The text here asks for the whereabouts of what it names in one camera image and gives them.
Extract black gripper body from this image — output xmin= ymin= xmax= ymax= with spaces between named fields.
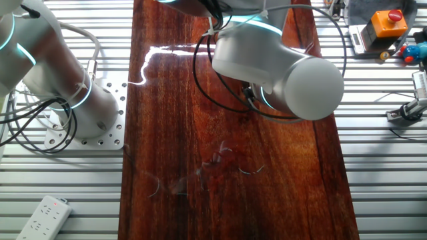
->
xmin=242 ymin=85 xmax=258 ymax=103

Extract brown wooden board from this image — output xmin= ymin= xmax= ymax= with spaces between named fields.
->
xmin=117 ymin=0 xmax=360 ymax=240

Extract silver flat device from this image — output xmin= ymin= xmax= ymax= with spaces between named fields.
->
xmin=348 ymin=23 xmax=381 ymax=56

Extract black metal clamp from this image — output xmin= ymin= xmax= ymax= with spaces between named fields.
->
xmin=328 ymin=0 xmax=344 ymax=20

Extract orange emergency stop box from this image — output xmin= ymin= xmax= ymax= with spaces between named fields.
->
xmin=370 ymin=9 xmax=409 ymax=39

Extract blue plastic toy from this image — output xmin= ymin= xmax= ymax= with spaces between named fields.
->
xmin=399 ymin=41 xmax=427 ymax=65

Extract white power strip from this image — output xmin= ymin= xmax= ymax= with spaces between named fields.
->
xmin=15 ymin=195 xmax=73 ymax=240

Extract long black wrist cable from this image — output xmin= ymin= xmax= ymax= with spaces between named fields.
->
xmin=206 ymin=33 xmax=302 ymax=121
xmin=191 ymin=33 xmax=250 ymax=114

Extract white cable tie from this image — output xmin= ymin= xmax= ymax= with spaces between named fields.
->
xmin=201 ymin=15 xmax=218 ymax=37

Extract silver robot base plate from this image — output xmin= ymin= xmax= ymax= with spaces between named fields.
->
xmin=43 ymin=79 xmax=128 ymax=151

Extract black camera cable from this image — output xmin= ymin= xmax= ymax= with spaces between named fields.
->
xmin=388 ymin=128 xmax=427 ymax=141

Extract grey base cable with connector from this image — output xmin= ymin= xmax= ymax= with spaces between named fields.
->
xmin=55 ymin=19 xmax=101 ymax=81

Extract black base cable bundle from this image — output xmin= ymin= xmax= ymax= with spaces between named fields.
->
xmin=0 ymin=96 xmax=79 ymax=154

